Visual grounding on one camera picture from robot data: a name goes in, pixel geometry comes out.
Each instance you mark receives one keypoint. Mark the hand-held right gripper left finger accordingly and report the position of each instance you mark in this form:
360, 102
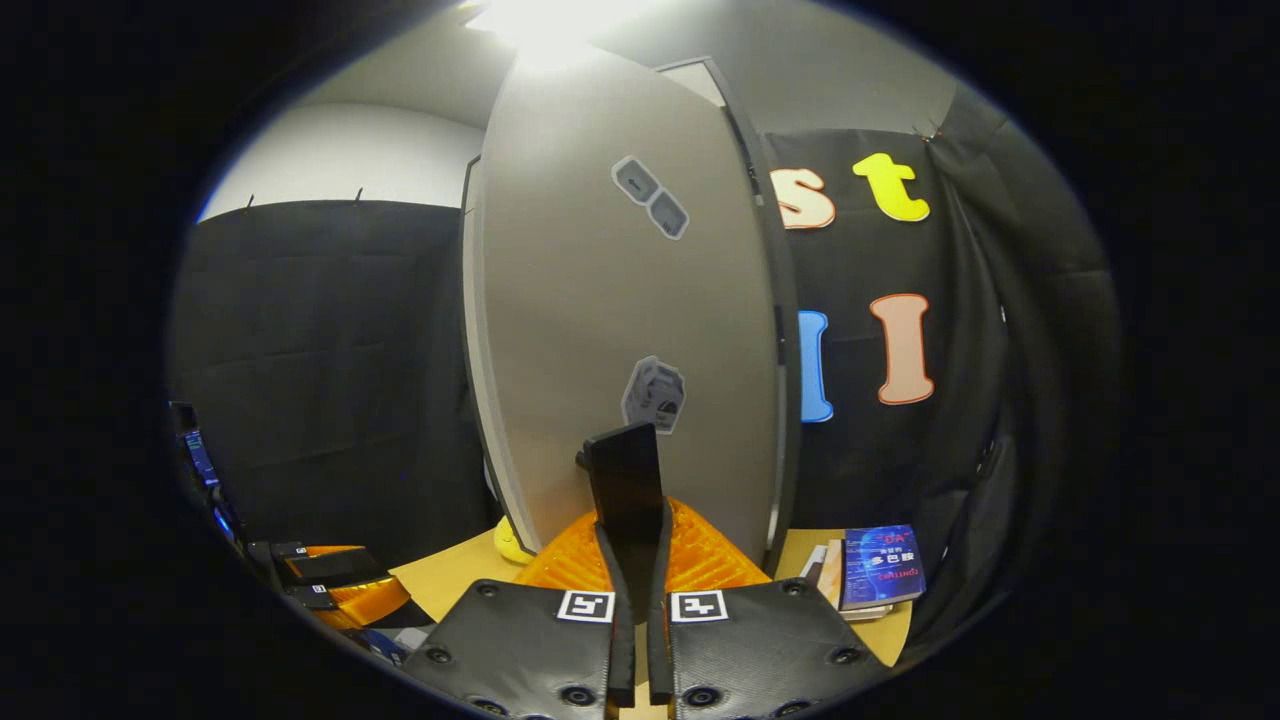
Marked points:
620, 640

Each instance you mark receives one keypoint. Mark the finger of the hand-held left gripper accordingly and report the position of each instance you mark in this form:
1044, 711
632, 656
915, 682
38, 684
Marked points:
365, 603
330, 568

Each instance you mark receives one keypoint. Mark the grey cabinet door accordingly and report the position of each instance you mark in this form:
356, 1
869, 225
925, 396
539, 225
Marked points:
580, 300

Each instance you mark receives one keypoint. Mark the yellow plush toy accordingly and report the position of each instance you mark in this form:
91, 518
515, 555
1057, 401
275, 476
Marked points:
512, 542

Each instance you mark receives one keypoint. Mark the beige book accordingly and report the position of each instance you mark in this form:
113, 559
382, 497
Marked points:
828, 572

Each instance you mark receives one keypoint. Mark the black backdrop cloth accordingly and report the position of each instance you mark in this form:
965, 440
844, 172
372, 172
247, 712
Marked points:
330, 350

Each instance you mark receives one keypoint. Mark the long ceiling light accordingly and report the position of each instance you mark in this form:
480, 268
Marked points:
550, 20

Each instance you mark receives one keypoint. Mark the blue book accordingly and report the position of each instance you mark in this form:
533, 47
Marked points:
880, 565

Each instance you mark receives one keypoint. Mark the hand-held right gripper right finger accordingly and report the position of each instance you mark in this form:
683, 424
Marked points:
658, 640

